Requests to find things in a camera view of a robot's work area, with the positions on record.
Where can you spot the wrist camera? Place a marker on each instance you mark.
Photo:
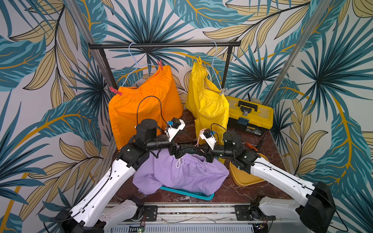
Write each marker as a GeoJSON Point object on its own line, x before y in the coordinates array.
{"type": "Point", "coordinates": [173, 127]}
{"type": "Point", "coordinates": [208, 136]}

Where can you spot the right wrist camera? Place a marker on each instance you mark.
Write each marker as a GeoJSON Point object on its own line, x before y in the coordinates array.
{"type": "Point", "coordinates": [208, 136]}

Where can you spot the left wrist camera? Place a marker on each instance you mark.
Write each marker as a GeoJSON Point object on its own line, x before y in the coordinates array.
{"type": "Point", "coordinates": [173, 127]}

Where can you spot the purple shorts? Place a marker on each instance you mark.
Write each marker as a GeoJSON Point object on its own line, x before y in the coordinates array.
{"type": "Point", "coordinates": [192, 173]}

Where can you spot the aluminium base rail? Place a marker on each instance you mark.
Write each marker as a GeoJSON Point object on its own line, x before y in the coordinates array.
{"type": "Point", "coordinates": [201, 218]}

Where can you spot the blue wire hanger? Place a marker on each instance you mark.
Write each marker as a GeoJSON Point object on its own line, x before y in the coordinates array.
{"type": "Point", "coordinates": [136, 70]}

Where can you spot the yellow black plastic toolbox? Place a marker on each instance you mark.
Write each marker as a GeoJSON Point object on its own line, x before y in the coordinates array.
{"type": "Point", "coordinates": [249, 117]}

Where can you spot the black clothes rack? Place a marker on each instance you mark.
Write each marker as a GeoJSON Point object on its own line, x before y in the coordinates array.
{"type": "Point", "coordinates": [102, 47]}

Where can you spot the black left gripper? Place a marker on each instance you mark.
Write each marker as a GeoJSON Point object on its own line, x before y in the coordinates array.
{"type": "Point", "coordinates": [178, 153]}

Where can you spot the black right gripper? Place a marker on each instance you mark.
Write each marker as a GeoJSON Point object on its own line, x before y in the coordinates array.
{"type": "Point", "coordinates": [209, 155]}

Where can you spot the white wire hanger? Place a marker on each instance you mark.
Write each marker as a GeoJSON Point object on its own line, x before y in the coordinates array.
{"type": "Point", "coordinates": [222, 90]}

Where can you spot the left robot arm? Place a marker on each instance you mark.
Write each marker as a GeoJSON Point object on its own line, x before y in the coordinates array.
{"type": "Point", "coordinates": [90, 214]}

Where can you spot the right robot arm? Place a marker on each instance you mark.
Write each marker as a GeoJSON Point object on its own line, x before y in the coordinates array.
{"type": "Point", "coordinates": [312, 204]}

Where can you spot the orange handled screwdriver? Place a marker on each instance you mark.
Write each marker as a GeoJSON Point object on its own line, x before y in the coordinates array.
{"type": "Point", "coordinates": [252, 147]}

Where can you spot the pink clothespin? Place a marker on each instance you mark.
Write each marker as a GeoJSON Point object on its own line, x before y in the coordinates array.
{"type": "Point", "coordinates": [115, 91]}

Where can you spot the red clothespin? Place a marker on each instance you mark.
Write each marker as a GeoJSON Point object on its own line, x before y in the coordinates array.
{"type": "Point", "coordinates": [160, 64]}

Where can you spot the yellow plastic tray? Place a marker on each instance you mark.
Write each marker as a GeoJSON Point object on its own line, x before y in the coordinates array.
{"type": "Point", "coordinates": [242, 178]}

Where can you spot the orange shorts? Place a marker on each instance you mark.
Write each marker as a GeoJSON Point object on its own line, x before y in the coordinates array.
{"type": "Point", "coordinates": [157, 99]}

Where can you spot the yellow shorts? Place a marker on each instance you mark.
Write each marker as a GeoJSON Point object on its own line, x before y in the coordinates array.
{"type": "Point", "coordinates": [204, 100]}

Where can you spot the teal plastic basket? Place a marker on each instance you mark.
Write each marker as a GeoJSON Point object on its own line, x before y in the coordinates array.
{"type": "Point", "coordinates": [197, 195]}

